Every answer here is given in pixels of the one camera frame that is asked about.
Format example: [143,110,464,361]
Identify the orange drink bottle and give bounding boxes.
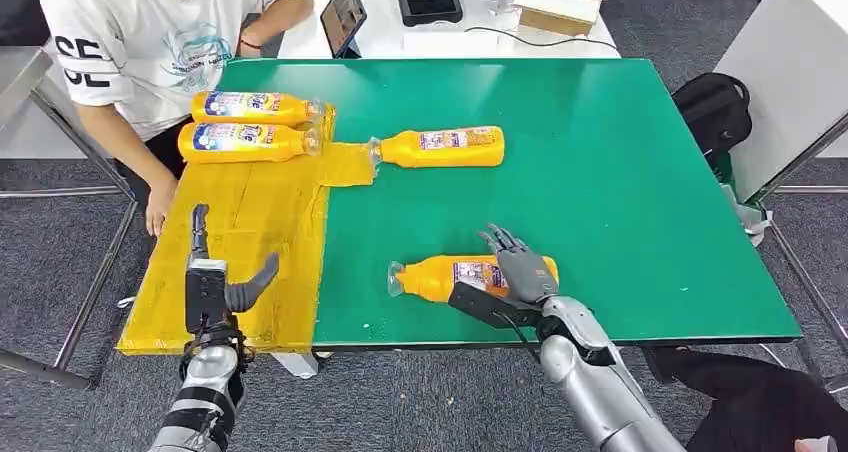
[387,255,560,304]
[368,126,506,169]
[177,121,324,165]
[191,90,326,127]

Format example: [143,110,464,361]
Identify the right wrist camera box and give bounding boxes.
[448,281,548,331]

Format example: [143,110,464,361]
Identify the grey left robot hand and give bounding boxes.
[189,203,281,314]

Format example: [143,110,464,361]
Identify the yellow sheet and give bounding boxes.
[117,104,377,356]

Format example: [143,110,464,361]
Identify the pale table with steel legs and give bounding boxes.
[712,0,848,397]

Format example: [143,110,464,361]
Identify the person's right hand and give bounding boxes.
[145,178,179,238]

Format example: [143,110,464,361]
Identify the black tablet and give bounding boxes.
[319,0,368,59]

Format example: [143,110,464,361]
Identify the black backpack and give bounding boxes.
[670,72,753,171]

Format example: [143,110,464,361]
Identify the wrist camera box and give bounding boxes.
[448,281,548,331]
[184,258,229,334]

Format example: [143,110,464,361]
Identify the steel frame table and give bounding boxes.
[0,46,144,391]

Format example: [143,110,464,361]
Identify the white desk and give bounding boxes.
[278,0,623,60]

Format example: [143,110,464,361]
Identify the person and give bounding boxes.
[36,0,316,238]

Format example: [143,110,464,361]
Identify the black cloth bundle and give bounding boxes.
[643,346,848,452]

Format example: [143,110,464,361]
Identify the open cardboard box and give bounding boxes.
[513,0,611,38]

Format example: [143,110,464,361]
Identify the black device with antennas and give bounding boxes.
[397,0,464,28]

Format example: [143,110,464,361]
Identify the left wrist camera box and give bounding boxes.
[184,258,229,334]

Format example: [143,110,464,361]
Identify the black bag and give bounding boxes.
[0,0,42,47]

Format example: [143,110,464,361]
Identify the green table mat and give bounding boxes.
[215,58,804,348]

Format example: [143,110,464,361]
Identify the black cable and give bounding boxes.
[463,26,623,56]

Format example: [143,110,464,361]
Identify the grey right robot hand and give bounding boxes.
[478,223,561,305]

